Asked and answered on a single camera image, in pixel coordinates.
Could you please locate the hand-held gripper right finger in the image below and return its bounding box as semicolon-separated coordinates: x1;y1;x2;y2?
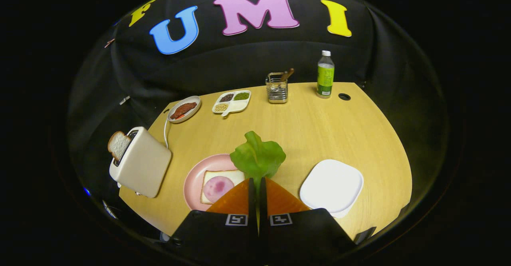
259;177;358;265

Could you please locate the white bread slice with ham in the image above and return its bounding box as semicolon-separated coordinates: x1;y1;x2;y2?
200;169;246;205

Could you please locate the white toaster cable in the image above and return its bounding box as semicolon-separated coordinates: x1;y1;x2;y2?
162;112;173;151

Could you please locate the green lettuce leaf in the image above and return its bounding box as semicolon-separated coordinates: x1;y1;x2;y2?
230;131;287;191

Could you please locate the pink ham slice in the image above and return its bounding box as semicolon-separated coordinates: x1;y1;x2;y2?
203;176;235;203

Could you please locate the metal wire utensil holder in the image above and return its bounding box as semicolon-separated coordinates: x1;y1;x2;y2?
265;72;289;104

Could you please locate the white oval plate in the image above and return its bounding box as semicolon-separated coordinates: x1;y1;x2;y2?
167;95;202;123

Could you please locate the white square plate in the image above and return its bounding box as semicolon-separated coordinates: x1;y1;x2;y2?
299;159;364;218

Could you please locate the black backdrop cloth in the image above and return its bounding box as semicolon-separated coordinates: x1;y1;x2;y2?
67;0;450;234

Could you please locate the white toaster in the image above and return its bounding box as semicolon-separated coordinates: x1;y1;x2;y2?
109;127;172;199

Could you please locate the green label plastic bottle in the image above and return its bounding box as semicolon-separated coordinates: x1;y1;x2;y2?
317;50;335;99

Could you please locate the pink round plate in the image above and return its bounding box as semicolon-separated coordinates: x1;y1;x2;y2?
183;153;250;212

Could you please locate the toasted bread slice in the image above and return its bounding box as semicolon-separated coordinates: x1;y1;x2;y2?
107;131;132;163

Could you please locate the white divided dish with beans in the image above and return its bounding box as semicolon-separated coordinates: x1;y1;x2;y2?
212;90;252;117

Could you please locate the brown meat piece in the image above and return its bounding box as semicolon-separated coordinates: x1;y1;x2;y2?
170;102;198;119

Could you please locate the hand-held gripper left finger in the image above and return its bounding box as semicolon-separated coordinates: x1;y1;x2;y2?
168;177;256;265

